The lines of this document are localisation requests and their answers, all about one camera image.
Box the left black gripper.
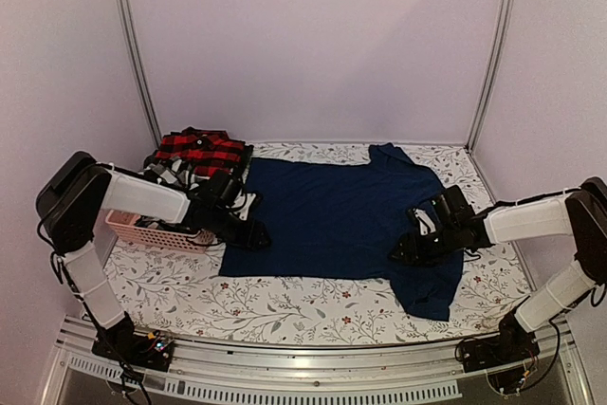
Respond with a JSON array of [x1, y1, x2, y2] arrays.
[[210, 207, 272, 251]]

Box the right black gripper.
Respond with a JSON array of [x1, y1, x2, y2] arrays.
[[389, 224, 461, 269]]

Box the navy blue t-shirt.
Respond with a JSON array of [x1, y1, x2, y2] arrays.
[[219, 143, 463, 322]]

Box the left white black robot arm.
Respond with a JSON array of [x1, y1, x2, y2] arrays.
[[36, 151, 271, 372]]

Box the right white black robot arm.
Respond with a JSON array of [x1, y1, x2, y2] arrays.
[[389, 176, 606, 372]]

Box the pink plastic laundry basket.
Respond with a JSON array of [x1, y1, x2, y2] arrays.
[[105, 211, 216, 253]]

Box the red black plaid shirt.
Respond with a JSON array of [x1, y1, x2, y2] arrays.
[[152, 127, 248, 177]]

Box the floral patterned table mat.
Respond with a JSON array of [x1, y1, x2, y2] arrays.
[[87, 138, 530, 345]]

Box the black white checkered cloth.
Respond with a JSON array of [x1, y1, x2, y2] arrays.
[[135, 158, 263, 234]]

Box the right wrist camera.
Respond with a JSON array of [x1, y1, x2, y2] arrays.
[[407, 207, 440, 236]]

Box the front aluminium rail base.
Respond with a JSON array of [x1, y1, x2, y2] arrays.
[[40, 317, 598, 404]]

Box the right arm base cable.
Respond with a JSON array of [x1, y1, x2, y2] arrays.
[[454, 314, 575, 396]]

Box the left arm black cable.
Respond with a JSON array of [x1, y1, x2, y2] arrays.
[[36, 219, 67, 285]]

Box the right aluminium frame post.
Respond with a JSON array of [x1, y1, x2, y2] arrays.
[[466, 0, 515, 154]]

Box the aluminium frame post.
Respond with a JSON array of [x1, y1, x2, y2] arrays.
[[116, 0, 162, 146], [466, 0, 515, 154]]

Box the left aluminium frame post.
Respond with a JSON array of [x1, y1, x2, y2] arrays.
[[116, 0, 162, 146]]

